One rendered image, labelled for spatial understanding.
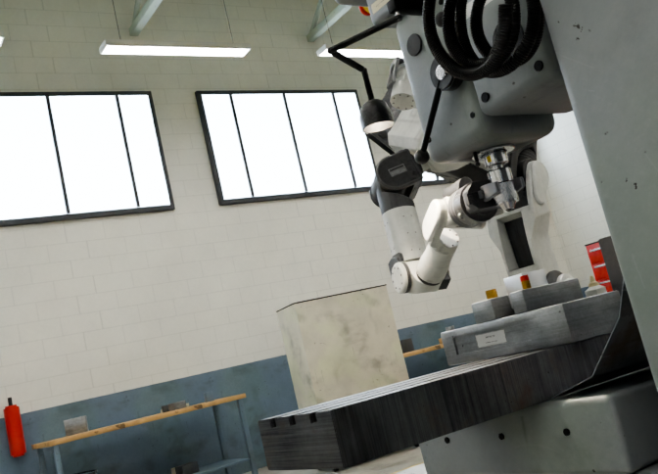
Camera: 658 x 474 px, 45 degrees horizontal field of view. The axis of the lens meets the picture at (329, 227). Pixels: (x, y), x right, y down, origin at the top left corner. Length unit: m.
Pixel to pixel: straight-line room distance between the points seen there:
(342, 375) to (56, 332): 3.13
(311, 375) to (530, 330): 6.12
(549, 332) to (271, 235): 8.70
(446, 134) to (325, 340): 6.14
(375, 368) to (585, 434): 6.50
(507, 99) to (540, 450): 0.60
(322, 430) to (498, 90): 0.66
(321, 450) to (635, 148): 0.60
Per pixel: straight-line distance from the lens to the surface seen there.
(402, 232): 2.00
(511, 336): 1.52
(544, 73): 1.36
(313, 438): 1.18
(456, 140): 1.53
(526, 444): 1.43
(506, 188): 1.57
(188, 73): 10.35
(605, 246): 1.81
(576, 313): 1.43
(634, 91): 1.12
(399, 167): 2.05
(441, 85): 1.52
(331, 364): 7.61
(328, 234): 10.47
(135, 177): 9.47
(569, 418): 1.35
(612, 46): 1.15
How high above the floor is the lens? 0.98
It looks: 9 degrees up
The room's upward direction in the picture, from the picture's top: 13 degrees counter-clockwise
